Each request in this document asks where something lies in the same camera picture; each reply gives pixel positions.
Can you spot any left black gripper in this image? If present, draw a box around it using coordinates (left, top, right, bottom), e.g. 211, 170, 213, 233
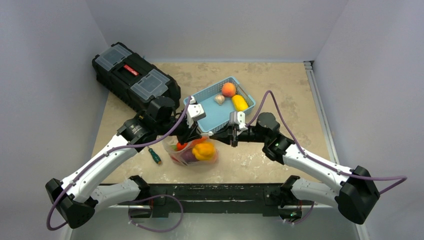
156, 110, 202, 145

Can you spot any red toy chili pepper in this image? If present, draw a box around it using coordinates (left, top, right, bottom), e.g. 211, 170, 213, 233
175, 137, 207, 152

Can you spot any clear zip top bag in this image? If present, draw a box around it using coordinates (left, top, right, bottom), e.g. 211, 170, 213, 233
161, 136, 219, 167

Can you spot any yellow toy bell pepper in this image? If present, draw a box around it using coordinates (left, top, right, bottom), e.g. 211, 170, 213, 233
191, 141, 216, 161

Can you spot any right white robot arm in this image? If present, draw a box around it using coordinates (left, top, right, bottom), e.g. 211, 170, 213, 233
211, 112, 380, 225

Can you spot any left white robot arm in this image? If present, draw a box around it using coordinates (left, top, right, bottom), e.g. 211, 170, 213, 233
45, 96, 206, 231

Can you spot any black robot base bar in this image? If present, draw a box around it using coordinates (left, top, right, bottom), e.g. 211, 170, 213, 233
121, 176, 312, 220

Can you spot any yellow toy lemon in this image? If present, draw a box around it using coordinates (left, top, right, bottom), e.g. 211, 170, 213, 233
231, 94, 249, 112

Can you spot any light blue plastic basket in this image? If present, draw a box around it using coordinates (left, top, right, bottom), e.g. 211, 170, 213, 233
191, 76, 256, 133

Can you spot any white toy garlic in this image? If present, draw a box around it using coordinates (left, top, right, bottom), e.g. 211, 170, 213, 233
214, 94, 226, 106

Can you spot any peach toy fruit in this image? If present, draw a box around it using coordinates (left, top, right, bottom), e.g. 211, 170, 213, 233
221, 82, 237, 98

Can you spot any black plastic toolbox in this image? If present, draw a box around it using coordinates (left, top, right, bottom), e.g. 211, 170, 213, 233
92, 42, 181, 112

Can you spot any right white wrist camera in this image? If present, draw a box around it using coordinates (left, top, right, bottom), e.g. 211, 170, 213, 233
228, 111, 248, 132

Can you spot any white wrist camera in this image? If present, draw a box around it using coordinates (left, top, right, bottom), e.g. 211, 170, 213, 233
186, 103, 206, 128
228, 111, 248, 132

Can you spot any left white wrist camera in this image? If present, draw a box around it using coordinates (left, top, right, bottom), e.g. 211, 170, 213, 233
186, 103, 206, 128

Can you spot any green handled screwdriver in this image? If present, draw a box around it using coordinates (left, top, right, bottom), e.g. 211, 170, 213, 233
148, 147, 162, 165

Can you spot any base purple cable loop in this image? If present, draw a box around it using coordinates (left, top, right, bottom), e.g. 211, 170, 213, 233
128, 193, 185, 233

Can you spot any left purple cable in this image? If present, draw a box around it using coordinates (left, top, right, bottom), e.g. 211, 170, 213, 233
46, 96, 193, 232

